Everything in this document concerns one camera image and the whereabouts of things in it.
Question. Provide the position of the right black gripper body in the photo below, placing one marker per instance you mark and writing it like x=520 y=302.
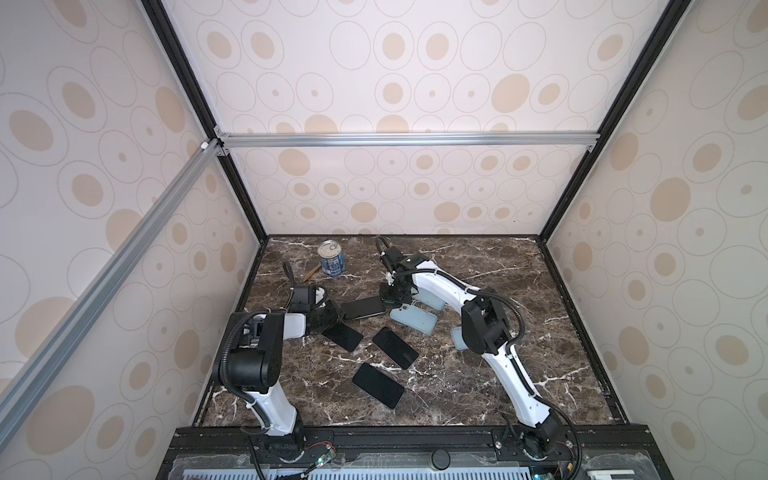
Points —
x=393 y=296

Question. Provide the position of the blue white tin can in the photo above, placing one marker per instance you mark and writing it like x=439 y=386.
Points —
x=331 y=258

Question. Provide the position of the light blue phone middle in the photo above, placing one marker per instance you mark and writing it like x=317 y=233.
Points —
x=415 y=318

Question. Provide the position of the black phone centre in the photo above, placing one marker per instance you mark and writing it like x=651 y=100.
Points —
x=395 y=348

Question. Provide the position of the light blue phone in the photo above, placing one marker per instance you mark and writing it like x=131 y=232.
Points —
x=429 y=299
x=415 y=318
x=457 y=338

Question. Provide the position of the black phone front left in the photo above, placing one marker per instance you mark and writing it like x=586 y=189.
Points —
x=378 y=385

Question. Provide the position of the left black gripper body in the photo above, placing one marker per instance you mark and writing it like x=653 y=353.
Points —
x=324 y=318

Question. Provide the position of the brown wooden stick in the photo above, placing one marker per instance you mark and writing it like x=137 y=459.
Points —
x=311 y=273

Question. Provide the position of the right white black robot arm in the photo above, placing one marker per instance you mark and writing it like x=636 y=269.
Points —
x=491 y=327

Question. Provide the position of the light blue phone far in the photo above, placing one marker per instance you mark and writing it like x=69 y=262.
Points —
x=429 y=299

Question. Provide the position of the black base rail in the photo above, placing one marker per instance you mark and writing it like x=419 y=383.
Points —
x=408 y=452

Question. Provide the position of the left diagonal aluminium rail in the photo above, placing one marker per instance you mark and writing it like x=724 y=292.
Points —
x=39 y=372

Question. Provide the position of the black phone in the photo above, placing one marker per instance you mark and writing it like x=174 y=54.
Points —
x=395 y=348
x=378 y=385
x=344 y=336

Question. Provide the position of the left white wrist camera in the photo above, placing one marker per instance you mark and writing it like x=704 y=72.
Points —
x=319 y=295

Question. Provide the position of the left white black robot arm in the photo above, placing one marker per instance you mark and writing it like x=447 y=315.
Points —
x=249 y=359

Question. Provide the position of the black phone case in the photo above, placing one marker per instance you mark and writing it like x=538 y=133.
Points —
x=363 y=308

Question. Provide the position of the horizontal aluminium rail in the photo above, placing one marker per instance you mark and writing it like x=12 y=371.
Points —
x=425 y=139

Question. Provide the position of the light blue phone right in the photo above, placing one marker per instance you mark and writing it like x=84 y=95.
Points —
x=457 y=338

